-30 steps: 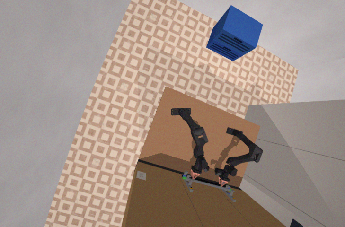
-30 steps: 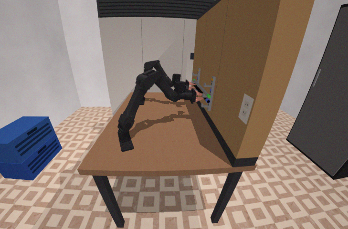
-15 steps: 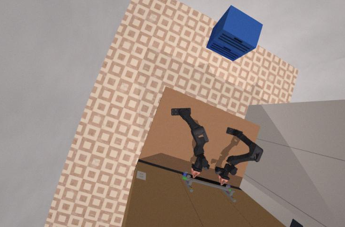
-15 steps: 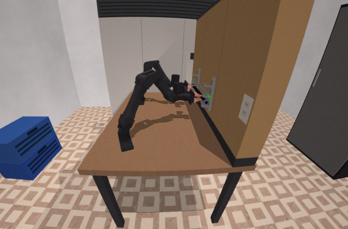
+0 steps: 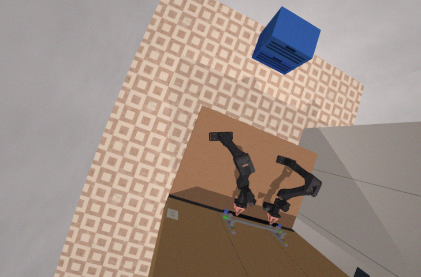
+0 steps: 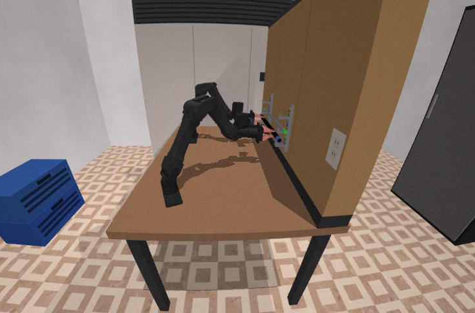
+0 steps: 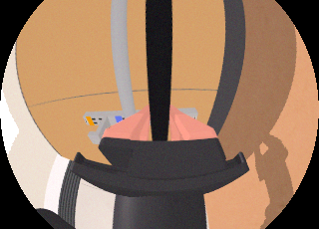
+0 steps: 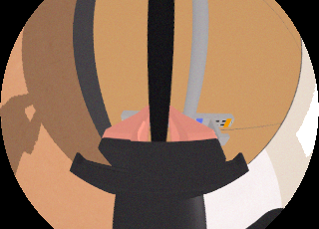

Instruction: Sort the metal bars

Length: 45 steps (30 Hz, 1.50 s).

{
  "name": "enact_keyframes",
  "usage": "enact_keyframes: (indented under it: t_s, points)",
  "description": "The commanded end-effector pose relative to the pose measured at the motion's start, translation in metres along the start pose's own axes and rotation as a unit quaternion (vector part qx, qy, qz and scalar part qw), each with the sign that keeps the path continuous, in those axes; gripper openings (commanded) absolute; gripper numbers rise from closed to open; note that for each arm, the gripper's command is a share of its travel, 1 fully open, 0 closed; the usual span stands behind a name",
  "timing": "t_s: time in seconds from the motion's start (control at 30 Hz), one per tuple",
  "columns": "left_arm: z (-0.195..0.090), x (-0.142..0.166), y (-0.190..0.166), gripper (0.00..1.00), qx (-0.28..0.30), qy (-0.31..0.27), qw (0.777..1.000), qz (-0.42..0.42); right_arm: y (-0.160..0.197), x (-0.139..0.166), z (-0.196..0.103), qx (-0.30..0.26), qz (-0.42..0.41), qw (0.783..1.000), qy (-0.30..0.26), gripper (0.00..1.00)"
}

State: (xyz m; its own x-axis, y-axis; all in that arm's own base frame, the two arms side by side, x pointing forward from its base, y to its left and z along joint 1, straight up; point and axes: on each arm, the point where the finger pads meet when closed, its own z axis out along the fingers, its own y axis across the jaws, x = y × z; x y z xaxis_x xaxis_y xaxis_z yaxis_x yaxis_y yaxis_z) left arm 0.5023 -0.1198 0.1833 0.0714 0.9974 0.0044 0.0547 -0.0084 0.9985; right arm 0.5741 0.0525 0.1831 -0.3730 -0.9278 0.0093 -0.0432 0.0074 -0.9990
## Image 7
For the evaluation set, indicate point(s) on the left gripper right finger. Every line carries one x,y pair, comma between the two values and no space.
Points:
185,127

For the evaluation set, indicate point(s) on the large brown wooden panel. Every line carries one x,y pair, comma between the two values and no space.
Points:
67,69

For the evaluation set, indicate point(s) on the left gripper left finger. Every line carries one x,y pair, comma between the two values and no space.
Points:
131,126

